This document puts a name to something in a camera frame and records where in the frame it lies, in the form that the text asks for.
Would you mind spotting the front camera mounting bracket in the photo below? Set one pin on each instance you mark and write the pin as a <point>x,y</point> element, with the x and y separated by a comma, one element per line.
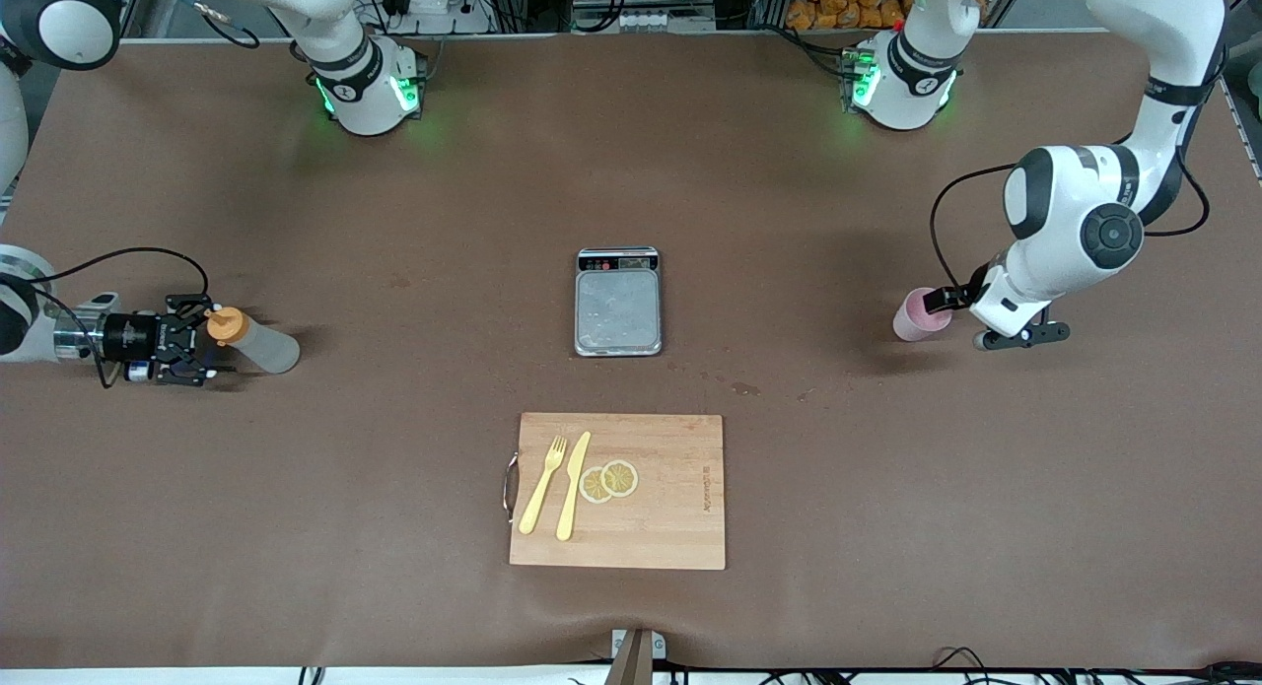
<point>636,655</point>

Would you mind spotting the white power strip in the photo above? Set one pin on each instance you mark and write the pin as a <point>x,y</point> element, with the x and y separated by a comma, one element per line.
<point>434,3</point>

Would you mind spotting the silver digital kitchen scale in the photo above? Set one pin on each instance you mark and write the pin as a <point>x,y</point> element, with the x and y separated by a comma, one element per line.
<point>618,310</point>

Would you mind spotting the pink plastic cup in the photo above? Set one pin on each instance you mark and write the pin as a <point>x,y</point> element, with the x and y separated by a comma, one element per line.
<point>917,322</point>

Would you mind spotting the brown table mat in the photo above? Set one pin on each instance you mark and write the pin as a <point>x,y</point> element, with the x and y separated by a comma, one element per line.
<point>296,517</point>

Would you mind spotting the wooden cutting board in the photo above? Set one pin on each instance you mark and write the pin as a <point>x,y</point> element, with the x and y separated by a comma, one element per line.
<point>670,508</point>

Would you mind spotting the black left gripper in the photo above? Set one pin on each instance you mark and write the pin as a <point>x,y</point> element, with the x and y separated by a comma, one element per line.
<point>962,295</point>

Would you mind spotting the yellow plastic fork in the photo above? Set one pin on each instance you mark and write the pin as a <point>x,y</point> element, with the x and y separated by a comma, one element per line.
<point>540,493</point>

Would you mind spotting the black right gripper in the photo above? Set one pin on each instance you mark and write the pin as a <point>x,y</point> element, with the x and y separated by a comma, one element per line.
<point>133,336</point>

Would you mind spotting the lemon slice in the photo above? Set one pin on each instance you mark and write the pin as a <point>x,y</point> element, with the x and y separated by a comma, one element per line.
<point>594,486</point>
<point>621,478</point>

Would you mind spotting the orange snack pile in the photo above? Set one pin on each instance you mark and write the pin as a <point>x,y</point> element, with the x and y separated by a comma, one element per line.
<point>838,0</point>

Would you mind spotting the yellow plastic knife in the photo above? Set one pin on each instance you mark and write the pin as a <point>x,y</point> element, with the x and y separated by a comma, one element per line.
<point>570,498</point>

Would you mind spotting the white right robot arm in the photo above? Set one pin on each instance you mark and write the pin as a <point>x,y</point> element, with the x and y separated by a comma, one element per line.
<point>365,94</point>

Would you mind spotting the translucent orange-capped sauce bottle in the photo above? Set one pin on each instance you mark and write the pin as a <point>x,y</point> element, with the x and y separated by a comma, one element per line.
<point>261,347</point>

